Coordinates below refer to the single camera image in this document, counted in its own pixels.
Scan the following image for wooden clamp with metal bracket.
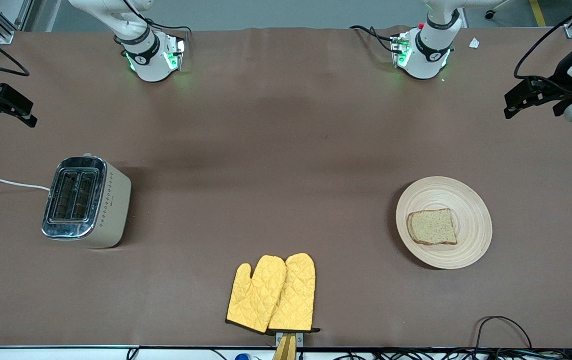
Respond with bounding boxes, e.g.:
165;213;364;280
272;331;304;360

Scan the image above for brown table cover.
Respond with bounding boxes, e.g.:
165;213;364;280
0;26;572;348

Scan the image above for black left arm base cable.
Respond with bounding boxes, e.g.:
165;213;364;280
349;24;399;55

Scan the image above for yellow quilted oven mitt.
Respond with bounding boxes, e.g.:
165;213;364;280
268;252;316;333
226;255;287;335

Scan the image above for beige chrome two-slot toaster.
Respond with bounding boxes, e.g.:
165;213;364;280
41;152;132;249

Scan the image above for black arm base cable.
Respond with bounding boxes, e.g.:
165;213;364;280
349;24;399;55
143;19;192;37

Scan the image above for brown bread slice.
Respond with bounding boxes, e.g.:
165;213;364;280
407;208;458;246

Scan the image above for black right arm base cable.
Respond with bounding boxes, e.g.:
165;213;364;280
143;19;192;37

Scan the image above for white toaster power cable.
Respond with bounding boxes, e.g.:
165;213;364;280
0;178;50;192

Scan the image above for black looped cable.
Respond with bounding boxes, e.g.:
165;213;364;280
475;315;534;351

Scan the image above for round wooden plate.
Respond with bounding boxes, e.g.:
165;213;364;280
396;176;493;270

